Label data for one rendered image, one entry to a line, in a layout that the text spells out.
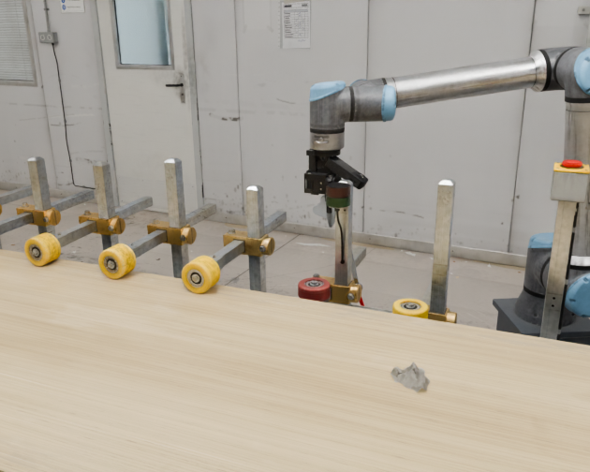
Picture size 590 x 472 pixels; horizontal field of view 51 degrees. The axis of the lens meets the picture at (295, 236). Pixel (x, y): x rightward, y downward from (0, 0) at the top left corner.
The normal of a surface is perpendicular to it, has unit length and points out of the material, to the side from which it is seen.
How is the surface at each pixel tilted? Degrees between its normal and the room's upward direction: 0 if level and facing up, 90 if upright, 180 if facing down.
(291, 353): 0
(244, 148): 90
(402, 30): 90
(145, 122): 90
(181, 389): 0
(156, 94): 90
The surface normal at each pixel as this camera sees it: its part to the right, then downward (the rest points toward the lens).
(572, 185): -0.38, 0.31
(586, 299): 0.10, 0.41
